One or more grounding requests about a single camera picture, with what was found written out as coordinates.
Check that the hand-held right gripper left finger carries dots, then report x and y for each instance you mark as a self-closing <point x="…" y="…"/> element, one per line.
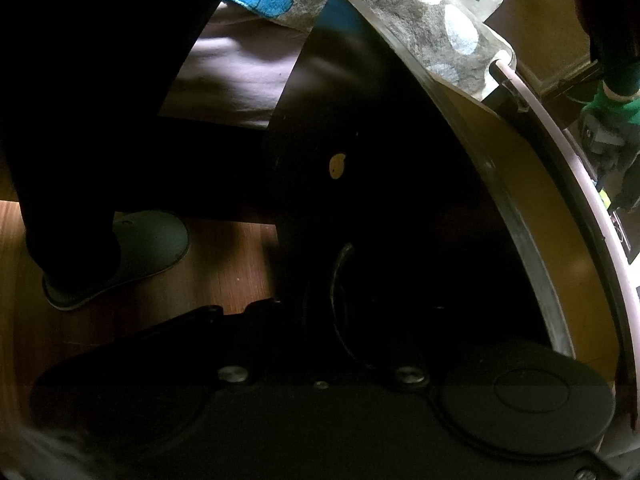
<point x="250" y="340"/>

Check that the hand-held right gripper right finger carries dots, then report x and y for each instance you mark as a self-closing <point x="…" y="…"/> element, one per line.
<point x="407" y="355"/>

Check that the brown wooden drawer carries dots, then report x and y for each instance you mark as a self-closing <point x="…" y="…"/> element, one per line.
<point x="400" y="160"/>

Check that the person's left forearm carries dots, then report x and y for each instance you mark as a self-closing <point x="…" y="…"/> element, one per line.
<point x="610" y="10"/>

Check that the grey slipper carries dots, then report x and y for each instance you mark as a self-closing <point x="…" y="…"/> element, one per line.
<point x="145" y="245"/>

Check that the grey dotted cartoon blanket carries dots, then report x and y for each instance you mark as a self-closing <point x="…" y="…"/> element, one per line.
<point x="400" y="10"/>

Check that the pink bed sheet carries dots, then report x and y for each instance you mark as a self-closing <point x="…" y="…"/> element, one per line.
<point x="230" y="75"/>

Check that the person's black trouser leg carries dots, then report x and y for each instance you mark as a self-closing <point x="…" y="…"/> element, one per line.
<point x="75" y="85"/>

